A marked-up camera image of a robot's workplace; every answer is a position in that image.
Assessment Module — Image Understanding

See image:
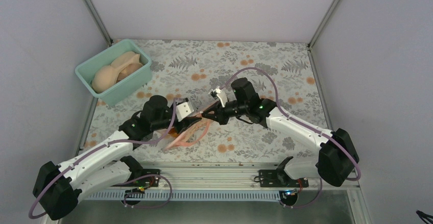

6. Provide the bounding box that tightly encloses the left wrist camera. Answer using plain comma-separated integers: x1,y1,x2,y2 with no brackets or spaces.
176,102,195,121

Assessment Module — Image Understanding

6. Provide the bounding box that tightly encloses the beige bra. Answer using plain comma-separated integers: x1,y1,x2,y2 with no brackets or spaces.
91,51,143,93

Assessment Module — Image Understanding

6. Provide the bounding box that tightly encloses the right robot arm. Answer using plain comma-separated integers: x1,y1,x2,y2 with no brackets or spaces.
202,78,359,187

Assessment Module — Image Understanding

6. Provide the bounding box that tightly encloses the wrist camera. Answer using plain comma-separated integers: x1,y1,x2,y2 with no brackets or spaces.
176,102,195,121
209,86,229,108

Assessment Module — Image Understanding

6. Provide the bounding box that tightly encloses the aluminium rail frame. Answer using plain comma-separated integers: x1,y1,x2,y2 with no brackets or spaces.
54,163,361,191

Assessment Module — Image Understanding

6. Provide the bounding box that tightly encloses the grey slotted cable duct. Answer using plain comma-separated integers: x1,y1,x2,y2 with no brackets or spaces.
86,189,288,202

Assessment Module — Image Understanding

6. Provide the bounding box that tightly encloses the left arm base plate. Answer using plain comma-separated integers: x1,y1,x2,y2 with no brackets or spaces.
114,169,161,188

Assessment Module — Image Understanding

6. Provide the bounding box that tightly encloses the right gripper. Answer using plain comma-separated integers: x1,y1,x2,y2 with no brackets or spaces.
202,101,248,125

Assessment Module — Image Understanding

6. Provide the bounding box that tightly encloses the floral table mat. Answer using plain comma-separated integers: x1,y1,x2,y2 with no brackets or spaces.
83,40,327,163

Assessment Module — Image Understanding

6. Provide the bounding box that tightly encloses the pink mesh laundry bag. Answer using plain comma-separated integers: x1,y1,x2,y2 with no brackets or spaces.
163,112,213,151

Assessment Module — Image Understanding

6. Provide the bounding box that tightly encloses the teal plastic bin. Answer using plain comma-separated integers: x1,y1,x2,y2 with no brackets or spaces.
75,39,152,106

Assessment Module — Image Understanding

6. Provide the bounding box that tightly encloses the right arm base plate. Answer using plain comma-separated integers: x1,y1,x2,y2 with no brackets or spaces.
253,169,309,188

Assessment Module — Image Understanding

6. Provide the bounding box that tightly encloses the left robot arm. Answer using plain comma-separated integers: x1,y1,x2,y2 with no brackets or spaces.
29,95,198,220

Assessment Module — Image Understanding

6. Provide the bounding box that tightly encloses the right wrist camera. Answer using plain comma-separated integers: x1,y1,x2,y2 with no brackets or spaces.
209,86,229,108

